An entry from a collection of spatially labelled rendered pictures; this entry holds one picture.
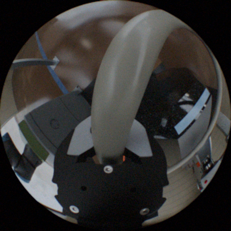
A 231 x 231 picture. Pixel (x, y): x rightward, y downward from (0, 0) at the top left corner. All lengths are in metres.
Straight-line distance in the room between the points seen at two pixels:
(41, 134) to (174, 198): 5.92
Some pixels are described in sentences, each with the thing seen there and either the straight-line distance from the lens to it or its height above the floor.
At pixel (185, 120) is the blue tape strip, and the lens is 0.34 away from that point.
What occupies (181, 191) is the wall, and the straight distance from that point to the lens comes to 5.74.
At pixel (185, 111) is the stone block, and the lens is 0.35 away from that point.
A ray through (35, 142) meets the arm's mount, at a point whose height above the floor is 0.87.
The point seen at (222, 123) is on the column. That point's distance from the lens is 1.40.
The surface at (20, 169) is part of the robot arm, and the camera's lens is 0.62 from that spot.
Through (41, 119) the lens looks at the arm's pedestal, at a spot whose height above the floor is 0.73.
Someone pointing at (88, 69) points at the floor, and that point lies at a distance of 1.08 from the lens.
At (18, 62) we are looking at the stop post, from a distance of 1.14.
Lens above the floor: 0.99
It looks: 64 degrees down
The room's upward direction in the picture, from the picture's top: 178 degrees counter-clockwise
